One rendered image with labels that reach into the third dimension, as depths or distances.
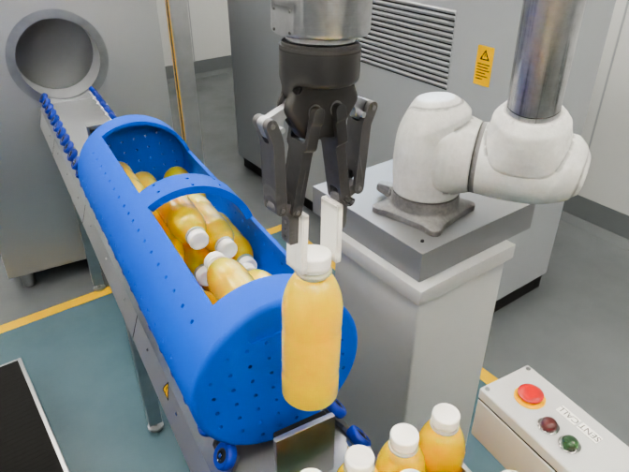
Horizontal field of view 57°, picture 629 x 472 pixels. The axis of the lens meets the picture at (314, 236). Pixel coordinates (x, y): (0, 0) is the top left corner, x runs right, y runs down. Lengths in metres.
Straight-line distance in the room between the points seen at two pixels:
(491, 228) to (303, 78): 0.93
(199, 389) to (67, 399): 1.72
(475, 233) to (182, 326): 0.72
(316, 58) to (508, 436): 0.61
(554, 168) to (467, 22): 1.24
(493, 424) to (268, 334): 0.36
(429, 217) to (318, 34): 0.85
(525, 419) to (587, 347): 1.95
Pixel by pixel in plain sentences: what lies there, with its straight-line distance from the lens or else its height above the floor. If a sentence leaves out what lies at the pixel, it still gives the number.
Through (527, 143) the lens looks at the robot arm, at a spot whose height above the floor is 1.31.
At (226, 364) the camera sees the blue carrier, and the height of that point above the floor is 1.15.
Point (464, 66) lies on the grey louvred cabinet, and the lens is 2.39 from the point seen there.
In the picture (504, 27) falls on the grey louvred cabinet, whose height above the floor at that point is 1.30.
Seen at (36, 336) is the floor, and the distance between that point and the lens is 2.90.
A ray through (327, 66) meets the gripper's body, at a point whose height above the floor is 1.60.
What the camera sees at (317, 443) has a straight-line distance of 0.93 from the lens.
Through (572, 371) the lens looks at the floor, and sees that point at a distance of 2.69.
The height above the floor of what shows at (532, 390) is 1.11.
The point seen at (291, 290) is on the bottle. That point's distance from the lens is 0.63.
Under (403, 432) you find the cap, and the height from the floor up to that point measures 1.10.
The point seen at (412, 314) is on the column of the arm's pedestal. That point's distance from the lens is 1.31.
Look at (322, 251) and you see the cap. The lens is 0.63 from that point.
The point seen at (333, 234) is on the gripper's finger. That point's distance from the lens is 0.62.
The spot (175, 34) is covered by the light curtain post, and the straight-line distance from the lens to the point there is 2.10.
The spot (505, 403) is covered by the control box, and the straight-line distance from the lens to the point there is 0.90.
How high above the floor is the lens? 1.74
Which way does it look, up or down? 32 degrees down
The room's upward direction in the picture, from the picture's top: straight up
